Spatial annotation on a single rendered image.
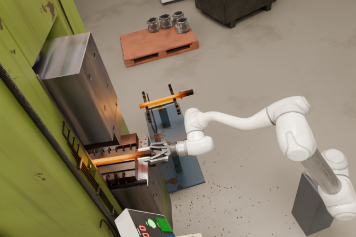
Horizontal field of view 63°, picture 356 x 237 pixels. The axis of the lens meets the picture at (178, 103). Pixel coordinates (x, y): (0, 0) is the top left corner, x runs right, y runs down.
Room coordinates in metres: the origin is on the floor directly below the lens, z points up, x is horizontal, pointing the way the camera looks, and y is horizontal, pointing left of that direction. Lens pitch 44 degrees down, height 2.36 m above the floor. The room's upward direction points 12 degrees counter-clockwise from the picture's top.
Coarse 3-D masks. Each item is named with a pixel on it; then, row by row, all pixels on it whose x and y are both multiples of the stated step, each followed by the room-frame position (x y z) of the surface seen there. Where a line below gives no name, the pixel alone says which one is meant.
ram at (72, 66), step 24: (48, 48) 1.12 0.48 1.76; (72, 48) 1.07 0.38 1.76; (96, 48) 1.17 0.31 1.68; (48, 72) 0.93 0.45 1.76; (72, 72) 0.90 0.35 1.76; (96, 72) 1.05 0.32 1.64; (72, 96) 0.89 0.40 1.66; (96, 96) 0.93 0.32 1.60; (72, 120) 0.89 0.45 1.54; (96, 120) 0.89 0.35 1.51
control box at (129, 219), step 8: (120, 216) 0.61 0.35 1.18; (128, 216) 0.59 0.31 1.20; (136, 216) 0.60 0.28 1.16; (144, 216) 0.62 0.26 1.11; (152, 216) 0.64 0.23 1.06; (160, 216) 0.66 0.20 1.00; (120, 224) 0.58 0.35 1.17; (128, 224) 0.56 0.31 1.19; (136, 224) 0.56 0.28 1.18; (144, 224) 0.57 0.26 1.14; (120, 232) 0.55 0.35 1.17; (128, 232) 0.53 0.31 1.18; (136, 232) 0.52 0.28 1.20; (144, 232) 0.53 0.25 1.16; (152, 232) 0.54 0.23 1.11; (160, 232) 0.56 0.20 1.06
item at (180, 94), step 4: (180, 92) 1.58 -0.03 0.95; (184, 92) 1.57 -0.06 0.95; (188, 92) 1.56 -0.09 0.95; (192, 92) 1.57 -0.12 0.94; (168, 96) 1.57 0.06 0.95; (172, 96) 1.56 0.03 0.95; (176, 96) 1.55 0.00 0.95; (180, 96) 1.54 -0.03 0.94; (184, 96) 1.55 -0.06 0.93; (156, 100) 1.56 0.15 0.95; (160, 100) 1.55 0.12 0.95; (164, 100) 1.54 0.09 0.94; (168, 100) 1.54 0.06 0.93; (140, 104) 1.55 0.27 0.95; (144, 104) 1.54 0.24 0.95; (148, 104) 1.53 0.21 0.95; (152, 104) 1.53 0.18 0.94; (140, 108) 1.53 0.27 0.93
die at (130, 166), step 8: (104, 152) 1.14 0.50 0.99; (112, 152) 1.13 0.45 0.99; (120, 152) 1.11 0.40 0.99; (128, 152) 1.10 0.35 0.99; (128, 160) 1.04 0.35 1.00; (104, 168) 1.02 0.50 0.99; (112, 168) 1.01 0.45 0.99; (120, 168) 1.00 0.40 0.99; (128, 168) 0.99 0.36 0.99; (136, 168) 1.00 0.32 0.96; (104, 176) 0.98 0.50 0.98; (112, 176) 0.96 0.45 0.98; (120, 176) 0.95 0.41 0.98; (128, 176) 0.94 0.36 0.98; (136, 176) 0.95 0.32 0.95
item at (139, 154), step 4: (136, 152) 1.07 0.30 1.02; (140, 152) 1.06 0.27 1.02; (144, 152) 1.05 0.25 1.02; (148, 152) 1.05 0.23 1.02; (116, 156) 1.08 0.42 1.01; (120, 156) 1.07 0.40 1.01; (124, 156) 1.07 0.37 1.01; (128, 156) 1.06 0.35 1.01; (132, 156) 1.05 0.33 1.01; (136, 156) 1.04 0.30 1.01; (140, 156) 1.05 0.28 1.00; (144, 156) 1.05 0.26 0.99; (148, 156) 1.05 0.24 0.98; (92, 160) 1.09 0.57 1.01; (96, 160) 1.08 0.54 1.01; (100, 160) 1.07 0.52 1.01; (104, 160) 1.07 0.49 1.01; (108, 160) 1.06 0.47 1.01; (112, 160) 1.05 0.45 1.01; (116, 160) 1.05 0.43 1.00; (120, 160) 1.05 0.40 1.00; (136, 160) 1.04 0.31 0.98; (96, 164) 1.06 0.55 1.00
